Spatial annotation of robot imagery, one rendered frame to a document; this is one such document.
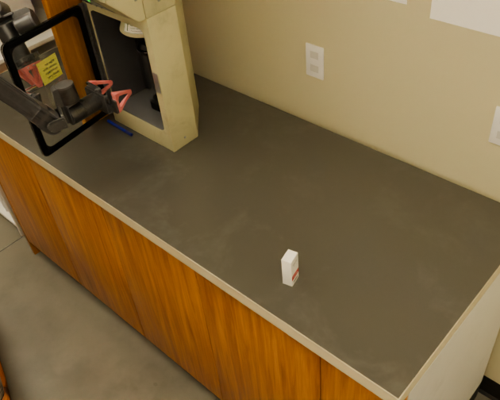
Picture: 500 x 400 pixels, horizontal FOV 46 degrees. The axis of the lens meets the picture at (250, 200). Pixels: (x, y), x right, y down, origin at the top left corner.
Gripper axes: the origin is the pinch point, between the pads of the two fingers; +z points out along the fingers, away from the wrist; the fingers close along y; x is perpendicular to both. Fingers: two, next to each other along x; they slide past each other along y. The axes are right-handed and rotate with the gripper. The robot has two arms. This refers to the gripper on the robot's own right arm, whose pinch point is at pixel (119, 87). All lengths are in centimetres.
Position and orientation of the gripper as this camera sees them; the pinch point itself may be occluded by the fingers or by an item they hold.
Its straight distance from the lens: 194.9
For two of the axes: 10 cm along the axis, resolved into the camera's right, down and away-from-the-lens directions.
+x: 0.8, 7.3, 6.7
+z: 6.7, -5.4, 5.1
